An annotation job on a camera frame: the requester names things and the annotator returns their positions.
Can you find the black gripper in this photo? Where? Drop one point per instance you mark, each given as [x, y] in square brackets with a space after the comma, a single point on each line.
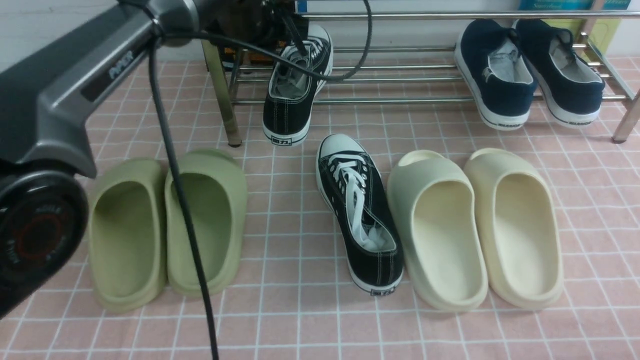
[269, 25]

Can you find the black canvas sneaker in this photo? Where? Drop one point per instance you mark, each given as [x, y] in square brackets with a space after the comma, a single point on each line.
[290, 95]
[353, 189]

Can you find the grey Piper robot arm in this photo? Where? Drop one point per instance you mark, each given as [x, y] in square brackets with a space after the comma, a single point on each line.
[46, 100]

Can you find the stainless steel shoe rack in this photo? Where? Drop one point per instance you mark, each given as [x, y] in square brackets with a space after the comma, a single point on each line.
[226, 92]

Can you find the right green slide slipper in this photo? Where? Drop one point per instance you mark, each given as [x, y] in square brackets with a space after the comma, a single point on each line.
[216, 191]

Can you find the green slide slipper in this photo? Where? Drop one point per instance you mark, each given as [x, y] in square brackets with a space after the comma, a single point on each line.
[126, 235]
[216, 191]

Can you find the left navy slip-on shoe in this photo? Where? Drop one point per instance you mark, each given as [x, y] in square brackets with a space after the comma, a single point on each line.
[490, 60]

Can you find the navy slip-on shoe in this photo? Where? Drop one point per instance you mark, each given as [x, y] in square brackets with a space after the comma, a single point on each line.
[490, 60]
[572, 90]

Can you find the left green slide slipper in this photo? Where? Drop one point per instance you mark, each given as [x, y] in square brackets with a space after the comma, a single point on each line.
[126, 235]

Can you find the left cream slide slipper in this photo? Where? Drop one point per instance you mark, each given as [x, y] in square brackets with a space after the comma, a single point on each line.
[432, 205]

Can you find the cream slide slipper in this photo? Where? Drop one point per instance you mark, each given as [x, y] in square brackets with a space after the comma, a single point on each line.
[517, 228]
[432, 205]

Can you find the right navy slip-on shoe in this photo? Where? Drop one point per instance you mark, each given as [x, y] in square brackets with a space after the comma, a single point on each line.
[572, 90]

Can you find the right cream slide slipper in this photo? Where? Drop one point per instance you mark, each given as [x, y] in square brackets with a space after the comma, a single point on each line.
[517, 228]

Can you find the teal and yellow book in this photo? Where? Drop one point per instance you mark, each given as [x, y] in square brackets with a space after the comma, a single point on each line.
[603, 30]

